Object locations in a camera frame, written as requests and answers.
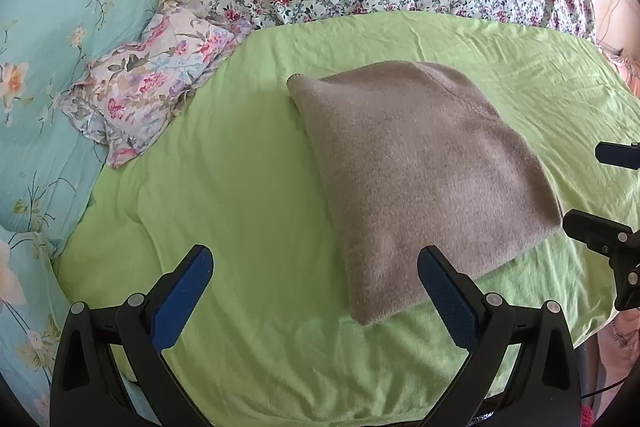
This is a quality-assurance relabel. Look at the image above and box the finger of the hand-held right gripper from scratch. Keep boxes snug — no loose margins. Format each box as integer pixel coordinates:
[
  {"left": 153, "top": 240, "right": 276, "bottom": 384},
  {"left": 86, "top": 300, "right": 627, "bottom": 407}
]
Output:
[
  {"left": 595, "top": 141, "right": 640, "bottom": 170},
  {"left": 562, "top": 209, "right": 640, "bottom": 312}
]

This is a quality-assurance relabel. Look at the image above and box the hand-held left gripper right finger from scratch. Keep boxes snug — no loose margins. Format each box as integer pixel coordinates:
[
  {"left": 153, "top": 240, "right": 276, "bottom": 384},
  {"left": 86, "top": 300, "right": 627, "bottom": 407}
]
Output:
[{"left": 416, "top": 245, "right": 583, "bottom": 427}]

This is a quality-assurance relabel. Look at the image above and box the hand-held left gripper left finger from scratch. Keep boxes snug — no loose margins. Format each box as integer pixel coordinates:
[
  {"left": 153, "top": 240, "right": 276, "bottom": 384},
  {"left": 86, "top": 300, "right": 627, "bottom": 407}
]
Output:
[{"left": 50, "top": 244, "right": 215, "bottom": 427}]

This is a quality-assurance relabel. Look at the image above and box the beige knit sweater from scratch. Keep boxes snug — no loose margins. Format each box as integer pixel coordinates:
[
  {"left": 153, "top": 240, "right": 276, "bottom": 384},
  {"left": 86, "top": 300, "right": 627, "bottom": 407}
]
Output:
[{"left": 286, "top": 61, "right": 565, "bottom": 327}]

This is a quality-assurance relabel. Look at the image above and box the pink bed cloth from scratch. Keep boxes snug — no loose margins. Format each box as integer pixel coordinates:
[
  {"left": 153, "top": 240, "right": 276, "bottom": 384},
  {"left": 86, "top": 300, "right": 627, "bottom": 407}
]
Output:
[{"left": 595, "top": 42, "right": 640, "bottom": 393}]

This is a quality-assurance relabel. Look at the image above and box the green bed sheet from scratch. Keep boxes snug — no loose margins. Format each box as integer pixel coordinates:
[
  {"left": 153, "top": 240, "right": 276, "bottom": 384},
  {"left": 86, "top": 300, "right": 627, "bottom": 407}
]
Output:
[{"left": 52, "top": 11, "right": 640, "bottom": 425}]

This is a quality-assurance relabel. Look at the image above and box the teal floral pillow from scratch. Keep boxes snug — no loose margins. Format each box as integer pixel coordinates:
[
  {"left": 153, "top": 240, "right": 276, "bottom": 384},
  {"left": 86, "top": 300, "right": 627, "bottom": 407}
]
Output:
[
  {"left": 0, "top": 0, "right": 176, "bottom": 258},
  {"left": 0, "top": 227, "right": 146, "bottom": 415}
]

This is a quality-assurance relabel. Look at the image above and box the small ruffled floral pillow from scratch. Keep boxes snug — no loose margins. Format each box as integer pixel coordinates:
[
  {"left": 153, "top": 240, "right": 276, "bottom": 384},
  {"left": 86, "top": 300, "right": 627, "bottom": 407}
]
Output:
[{"left": 59, "top": 4, "right": 251, "bottom": 170}]

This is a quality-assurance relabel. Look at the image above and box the white wall cable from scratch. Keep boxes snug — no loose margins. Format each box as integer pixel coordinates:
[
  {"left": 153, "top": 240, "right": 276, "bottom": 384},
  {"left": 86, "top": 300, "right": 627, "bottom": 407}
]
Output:
[{"left": 597, "top": 0, "right": 626, "bottom": 45}]

